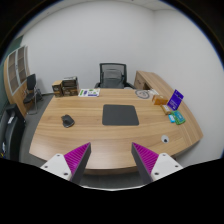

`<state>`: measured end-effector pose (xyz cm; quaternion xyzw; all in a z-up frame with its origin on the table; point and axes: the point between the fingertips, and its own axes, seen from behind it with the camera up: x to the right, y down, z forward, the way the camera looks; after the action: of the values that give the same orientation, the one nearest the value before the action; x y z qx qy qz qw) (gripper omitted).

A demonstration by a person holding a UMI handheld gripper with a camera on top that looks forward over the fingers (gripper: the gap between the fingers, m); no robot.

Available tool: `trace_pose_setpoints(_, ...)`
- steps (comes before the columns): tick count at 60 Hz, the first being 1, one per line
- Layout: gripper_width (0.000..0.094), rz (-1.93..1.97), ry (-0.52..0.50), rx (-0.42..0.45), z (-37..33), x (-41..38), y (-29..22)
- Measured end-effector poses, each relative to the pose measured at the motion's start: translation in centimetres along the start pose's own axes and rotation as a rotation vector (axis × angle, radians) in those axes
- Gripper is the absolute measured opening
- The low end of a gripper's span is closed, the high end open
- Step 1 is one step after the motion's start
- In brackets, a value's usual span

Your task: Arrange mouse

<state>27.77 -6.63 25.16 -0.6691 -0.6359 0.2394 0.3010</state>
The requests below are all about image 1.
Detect wooden glass-door bookcase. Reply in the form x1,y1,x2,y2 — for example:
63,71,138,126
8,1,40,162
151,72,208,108
4,46,30,116

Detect brown cardboard box left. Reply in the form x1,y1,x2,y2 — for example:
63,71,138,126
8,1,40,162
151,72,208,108
52,80,63,97

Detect black mesh office chair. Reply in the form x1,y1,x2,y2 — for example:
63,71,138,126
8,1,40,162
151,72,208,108
95,63,134,89

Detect dark stacked boxes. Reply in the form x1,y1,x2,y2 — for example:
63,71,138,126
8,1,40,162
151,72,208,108
62,76,79,96

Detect wooden side cabinet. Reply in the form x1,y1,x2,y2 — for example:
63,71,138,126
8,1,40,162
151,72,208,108
134,71,174,97

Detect yellow snack packet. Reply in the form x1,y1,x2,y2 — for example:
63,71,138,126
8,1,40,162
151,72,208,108
161,105,171,115

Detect black visitor chair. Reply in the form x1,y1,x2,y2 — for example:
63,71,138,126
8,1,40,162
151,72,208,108
23,74,43,105

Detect black computer mouse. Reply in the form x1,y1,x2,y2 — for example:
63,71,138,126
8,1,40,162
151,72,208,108
61,114,75,128

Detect black armchair at left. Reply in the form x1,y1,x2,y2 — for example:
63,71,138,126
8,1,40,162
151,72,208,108
0,104,25,161

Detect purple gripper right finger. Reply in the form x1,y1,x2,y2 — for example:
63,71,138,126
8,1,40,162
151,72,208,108
131,143,182,184

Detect green packet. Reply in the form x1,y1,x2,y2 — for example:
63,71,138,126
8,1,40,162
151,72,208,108
173,110,185,125

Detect blue small packet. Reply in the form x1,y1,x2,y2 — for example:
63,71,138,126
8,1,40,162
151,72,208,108
168,115,175,123

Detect white desk cable grommet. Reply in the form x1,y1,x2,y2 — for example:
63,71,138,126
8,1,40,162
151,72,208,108
161,135,169,143

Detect white green booklet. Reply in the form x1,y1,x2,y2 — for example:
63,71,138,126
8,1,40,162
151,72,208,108
78,88,100,97

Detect small brown cardboard box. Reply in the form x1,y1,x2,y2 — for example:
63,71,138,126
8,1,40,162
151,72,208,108
152,95,168,105

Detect wooden office desk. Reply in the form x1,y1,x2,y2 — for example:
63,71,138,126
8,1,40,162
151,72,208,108
30,89,203,174

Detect dark grey mouse pad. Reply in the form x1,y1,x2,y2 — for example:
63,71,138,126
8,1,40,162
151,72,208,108
102,104,139,126

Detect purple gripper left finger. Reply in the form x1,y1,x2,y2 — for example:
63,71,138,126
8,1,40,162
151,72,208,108
41,142,91,184

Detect round clear plate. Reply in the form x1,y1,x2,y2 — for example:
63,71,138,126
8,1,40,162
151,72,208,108
135,90,150,99

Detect purple standing sign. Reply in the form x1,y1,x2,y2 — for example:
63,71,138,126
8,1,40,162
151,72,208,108
167,90,184,111

